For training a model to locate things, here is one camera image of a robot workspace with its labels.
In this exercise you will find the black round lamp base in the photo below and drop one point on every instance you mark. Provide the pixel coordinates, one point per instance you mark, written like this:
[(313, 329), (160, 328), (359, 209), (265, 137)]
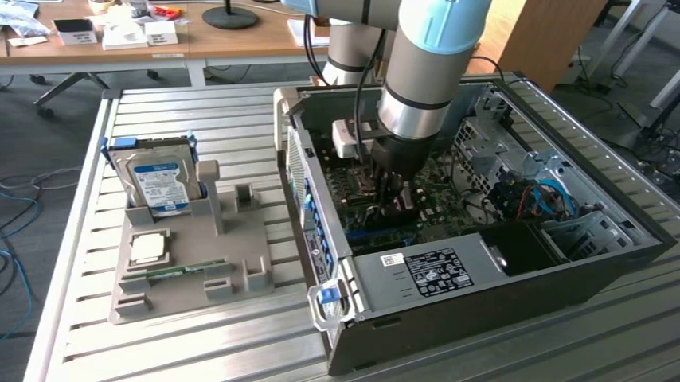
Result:
[(230, 19)]

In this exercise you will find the small white labelled box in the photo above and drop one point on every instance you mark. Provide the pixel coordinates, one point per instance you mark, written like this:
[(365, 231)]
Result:
[(160, 36)]

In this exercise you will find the silver CPU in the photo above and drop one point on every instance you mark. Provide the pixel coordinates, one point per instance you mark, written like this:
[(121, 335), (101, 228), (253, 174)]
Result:
[(148, 248)]

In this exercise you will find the flat white box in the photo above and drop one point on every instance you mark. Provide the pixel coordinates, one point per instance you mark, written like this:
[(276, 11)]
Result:
[(125, 40)]

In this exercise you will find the metal CPU socket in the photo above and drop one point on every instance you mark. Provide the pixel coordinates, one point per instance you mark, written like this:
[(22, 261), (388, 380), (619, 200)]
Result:
[(367, 181)]

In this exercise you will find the green graphics card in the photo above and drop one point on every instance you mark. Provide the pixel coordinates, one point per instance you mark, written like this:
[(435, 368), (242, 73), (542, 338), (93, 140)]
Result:
[(393, 219)]

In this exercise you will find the grey parts rack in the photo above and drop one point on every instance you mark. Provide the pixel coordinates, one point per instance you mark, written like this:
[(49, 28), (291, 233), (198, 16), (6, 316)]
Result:
[(202, 246)]

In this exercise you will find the white box with black inside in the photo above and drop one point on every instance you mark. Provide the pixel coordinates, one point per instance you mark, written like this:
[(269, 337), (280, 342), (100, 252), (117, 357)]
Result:
[(74, 33)]

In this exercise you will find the white paper slip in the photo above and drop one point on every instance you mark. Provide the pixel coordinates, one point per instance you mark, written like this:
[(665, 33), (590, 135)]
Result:
[(27, 41)]

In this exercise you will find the blue expansion slot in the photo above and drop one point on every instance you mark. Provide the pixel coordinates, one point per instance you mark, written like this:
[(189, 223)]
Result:
[(357, 235)]

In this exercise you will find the wooden cabinet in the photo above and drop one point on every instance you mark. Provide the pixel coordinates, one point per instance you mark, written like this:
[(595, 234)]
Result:
[(531, 40)]

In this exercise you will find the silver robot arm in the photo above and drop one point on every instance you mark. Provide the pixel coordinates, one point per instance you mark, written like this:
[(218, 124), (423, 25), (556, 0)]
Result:
[(425, 79)]

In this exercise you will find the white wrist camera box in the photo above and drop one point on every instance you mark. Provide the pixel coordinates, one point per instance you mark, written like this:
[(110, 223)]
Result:
[(345, 137)]

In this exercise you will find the red orange item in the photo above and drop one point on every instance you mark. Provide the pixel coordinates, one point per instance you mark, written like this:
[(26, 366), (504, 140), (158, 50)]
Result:
[(169, 12)]

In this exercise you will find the green motherboard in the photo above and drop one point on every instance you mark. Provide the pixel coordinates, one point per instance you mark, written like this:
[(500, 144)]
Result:
[(447, 207)]

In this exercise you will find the silver chipset heat sink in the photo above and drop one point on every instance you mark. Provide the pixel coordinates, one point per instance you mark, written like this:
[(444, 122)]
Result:
[(432, 235)]

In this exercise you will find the grey power supply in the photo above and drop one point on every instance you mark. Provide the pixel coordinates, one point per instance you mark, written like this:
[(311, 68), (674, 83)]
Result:
[(383, 278)]

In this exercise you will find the metal disk bay cage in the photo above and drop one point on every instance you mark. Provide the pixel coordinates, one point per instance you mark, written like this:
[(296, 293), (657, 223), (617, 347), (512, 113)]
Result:
[(479, 151)]

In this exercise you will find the green RAM stick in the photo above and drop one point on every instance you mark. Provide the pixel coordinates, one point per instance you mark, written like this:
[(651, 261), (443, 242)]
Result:
[(176, 270)]

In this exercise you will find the clear plastic bag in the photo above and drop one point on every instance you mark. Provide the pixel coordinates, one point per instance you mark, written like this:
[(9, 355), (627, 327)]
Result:
[(19, 18)]

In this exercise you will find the hard disk with blue rails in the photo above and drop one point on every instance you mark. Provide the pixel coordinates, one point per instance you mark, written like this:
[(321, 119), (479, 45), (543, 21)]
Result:
[(160, 183)]

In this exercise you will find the black open PC case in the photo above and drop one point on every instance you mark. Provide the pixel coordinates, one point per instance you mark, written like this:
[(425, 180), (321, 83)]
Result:
[(479, 318)]

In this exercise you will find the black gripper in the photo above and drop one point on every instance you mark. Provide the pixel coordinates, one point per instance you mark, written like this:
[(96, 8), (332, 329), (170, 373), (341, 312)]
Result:
[(401, 159)]

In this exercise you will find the wooden desk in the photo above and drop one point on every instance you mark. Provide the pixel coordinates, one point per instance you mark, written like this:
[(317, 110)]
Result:
[(79, 55)]

